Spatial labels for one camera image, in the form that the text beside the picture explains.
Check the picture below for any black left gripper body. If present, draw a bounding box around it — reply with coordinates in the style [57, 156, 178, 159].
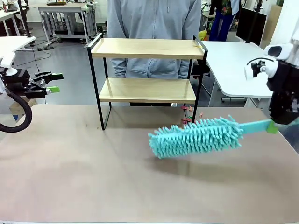
[2, 69, 31, 94]

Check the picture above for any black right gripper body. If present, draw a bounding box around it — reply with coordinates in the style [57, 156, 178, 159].
[266, 61, 299, 126]

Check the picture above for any teal chenille duster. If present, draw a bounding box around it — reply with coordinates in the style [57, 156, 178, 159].
[148, 114, 273, 160]

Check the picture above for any person's left forearm grey sleeve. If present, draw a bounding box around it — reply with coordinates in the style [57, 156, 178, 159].
[177, 59, 194, 80]

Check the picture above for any person's right forearm grey sleeve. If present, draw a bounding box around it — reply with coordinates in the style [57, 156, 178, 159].
[111, 58, 128, 79]

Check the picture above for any black-framed two-tier wooden shelf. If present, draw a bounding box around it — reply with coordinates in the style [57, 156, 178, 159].
[86, 32, 208, 131]

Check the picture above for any brown cardboard box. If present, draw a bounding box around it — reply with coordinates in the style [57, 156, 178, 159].
[9, 99, 38, 121]

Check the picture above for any white desk with rounded edge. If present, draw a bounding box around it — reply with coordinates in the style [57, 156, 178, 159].
[0, 36, 36, 53]

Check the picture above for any black stand pole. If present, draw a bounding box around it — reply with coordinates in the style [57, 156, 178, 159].
[17, 0, 32, 38]

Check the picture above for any white table with red items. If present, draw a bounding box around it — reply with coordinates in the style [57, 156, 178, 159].
[0, 9, 21, 37]

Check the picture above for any grey-framed workbench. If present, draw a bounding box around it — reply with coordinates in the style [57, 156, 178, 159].
[30, 2, 98, 45]

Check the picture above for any black monitor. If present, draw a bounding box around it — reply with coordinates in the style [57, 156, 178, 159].
[235, 6, 267, 47]

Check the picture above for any black office chair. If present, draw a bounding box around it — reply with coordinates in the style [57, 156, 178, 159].
[190, 59, 211, 79]

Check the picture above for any bystander in blue trousers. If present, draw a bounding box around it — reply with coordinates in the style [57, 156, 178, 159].
[209, 0, 241, 42]

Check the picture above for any person torso in grey hoodie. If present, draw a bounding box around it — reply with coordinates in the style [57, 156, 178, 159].
[107, 0, 202, 80]

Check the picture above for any black floor cable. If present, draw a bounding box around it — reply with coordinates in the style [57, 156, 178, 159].
[30, 43, 52, 72]

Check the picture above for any black corrugated cable hose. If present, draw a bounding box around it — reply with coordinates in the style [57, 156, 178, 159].
[0, 91, 33, 133]

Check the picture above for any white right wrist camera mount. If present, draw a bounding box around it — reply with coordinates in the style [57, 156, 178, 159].
[244, 58, 280, 82]

